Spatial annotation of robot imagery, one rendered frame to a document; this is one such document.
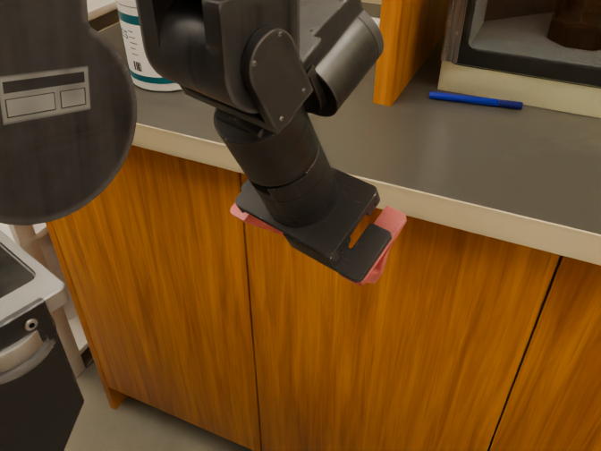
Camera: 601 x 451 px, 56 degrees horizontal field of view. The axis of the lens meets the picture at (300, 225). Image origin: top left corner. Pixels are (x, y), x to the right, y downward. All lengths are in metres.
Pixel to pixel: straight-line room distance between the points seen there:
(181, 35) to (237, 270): 0.70
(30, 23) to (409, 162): 0.61
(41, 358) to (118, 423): 1.20
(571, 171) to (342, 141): 0.30
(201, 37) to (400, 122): 0.58
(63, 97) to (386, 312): 0.73
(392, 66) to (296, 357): 0.54
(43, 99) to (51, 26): 0.02
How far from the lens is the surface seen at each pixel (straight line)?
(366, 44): 0.39
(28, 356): 0.45
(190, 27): 0.31
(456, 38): 0.92
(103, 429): 1.65
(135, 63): 0.97
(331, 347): 1.00
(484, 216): 0.70
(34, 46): 0.21
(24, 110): 0.21
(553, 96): 0.95
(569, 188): 0.77
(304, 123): 0.36
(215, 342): 1.16
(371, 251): 0.42
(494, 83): 0.95
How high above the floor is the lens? 1.33
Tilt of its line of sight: 38 degrees down
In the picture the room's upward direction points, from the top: straight up
